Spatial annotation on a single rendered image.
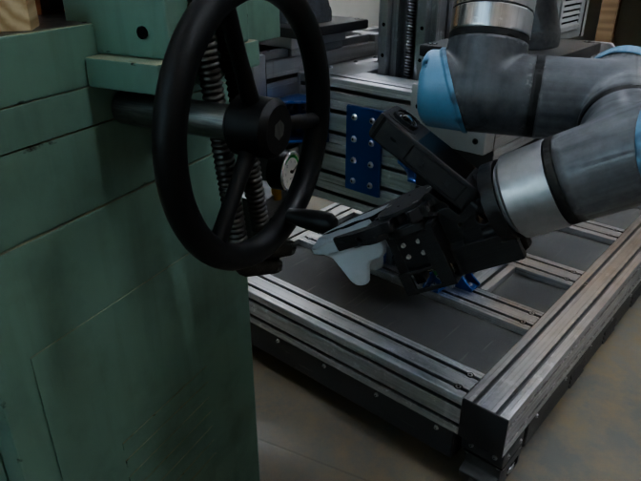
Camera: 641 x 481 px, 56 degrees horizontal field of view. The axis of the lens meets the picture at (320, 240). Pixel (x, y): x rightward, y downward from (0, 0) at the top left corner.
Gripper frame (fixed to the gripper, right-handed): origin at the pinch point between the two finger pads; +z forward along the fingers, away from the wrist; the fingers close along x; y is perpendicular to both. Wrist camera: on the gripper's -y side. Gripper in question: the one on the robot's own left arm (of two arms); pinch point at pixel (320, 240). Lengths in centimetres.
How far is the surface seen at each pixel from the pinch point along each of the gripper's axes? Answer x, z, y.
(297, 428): 38, 56, 47
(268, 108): -2.7, -3.5, -14.2
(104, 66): -5.8, 9.7, -25.3
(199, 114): -2.9, 4.1, -17.0
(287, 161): 23.7, 15.8, -7.7
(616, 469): 58, 1, 79
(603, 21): 264, -6, 8
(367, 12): 325, 120, -55
